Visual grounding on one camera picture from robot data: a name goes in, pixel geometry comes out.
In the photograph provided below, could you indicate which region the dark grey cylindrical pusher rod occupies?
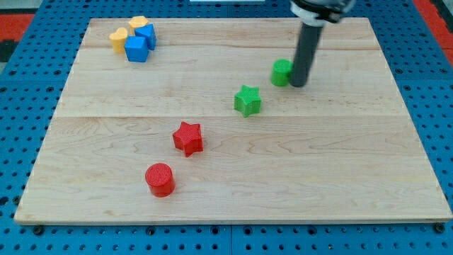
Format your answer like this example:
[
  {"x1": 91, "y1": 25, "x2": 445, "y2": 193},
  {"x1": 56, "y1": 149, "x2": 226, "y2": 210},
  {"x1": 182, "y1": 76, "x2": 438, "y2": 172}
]
[{"x1": 289, "y1": 23, "x2": 323, "y2": 87}]

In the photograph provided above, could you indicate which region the green star block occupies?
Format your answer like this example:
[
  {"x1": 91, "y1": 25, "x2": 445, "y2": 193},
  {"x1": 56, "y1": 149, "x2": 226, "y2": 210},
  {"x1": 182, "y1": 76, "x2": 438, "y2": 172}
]
[{"x1": 234, "y1": 85, "x2": 262, "y2": 118}]

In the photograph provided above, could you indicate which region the red star block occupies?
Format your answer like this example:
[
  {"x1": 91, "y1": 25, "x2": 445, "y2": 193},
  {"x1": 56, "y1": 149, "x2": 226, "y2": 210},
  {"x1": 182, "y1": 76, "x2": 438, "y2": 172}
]
[{"x1": 172, "y1": 121, "x2": 204, "y2": 157}]

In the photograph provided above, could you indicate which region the green cylinder block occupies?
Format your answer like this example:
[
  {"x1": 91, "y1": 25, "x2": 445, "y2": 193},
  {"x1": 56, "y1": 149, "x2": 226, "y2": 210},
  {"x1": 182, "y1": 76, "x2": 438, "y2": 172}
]
[{"x1": 270, "y1": 59, "x2": 293, "y2": 86}]

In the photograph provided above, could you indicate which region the wooden board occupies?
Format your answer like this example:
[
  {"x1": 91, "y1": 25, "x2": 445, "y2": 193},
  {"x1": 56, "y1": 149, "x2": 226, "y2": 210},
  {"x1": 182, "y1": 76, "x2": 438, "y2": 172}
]
[{"x1": 14, "y1": 18, "x2": 452, "y2": 225}]

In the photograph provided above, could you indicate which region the blue block rear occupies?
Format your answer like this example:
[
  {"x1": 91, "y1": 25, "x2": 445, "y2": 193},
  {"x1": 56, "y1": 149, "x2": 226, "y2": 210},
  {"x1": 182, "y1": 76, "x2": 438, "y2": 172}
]
[{"x1": 134, "y1": 23, "x2": 156, "y2": 50}]

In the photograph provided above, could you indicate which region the blue cube block front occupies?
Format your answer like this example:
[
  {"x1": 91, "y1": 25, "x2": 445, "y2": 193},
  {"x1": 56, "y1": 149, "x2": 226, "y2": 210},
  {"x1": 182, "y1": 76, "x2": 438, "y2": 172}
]
[{"x1": 124, "y1": 36, "x2": 149, "y2": 62}]

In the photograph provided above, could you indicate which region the yellow hexagon block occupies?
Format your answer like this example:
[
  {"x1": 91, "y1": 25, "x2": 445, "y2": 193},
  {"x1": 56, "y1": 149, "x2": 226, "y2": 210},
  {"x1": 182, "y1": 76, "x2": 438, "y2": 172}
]
[{"x1": 128, "y1": 16, "x2": 149, "y2": 35}]

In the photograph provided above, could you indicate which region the yellow heart block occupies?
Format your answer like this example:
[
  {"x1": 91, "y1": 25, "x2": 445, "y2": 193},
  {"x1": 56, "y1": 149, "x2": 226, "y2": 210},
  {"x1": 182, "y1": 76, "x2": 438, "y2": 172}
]
[{"x1": 108, "y1": 27, "x2": 128, "y2": 53}]

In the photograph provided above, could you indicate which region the red cylinder block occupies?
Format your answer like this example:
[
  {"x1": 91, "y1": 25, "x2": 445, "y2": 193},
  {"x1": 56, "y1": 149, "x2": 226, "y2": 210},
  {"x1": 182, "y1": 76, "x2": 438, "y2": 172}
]
[{"x1": 144, "y1": 163, "x2": 176, "y2": 198}]

